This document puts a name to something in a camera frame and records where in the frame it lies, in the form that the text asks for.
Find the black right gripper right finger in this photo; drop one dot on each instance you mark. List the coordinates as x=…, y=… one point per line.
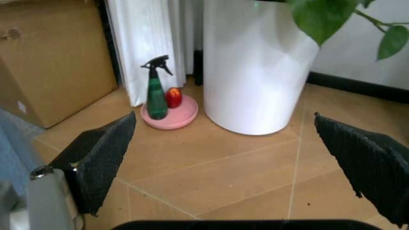
x=367, y=165

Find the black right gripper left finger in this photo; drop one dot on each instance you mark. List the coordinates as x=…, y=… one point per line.
x=96, y=163

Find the pale blue plastic sheet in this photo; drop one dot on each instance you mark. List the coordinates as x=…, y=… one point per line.
x=12, y=148

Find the green spray bottle black nozzle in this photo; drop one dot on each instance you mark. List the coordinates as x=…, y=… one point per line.
x=156, y=95

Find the pink round dish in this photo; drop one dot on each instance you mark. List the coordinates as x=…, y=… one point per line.
x=179, y=115

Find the red apple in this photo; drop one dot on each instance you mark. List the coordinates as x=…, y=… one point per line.
x=174, y=97

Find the brown cardboard box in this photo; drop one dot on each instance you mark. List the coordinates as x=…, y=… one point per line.
x=51, y=60

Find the white curtain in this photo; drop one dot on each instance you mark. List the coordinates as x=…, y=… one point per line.
x=150, y=40

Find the large white plant pot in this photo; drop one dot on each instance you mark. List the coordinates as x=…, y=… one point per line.
x=255, y=69

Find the green leafy plant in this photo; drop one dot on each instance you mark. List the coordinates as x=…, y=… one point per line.
x=326, y=16

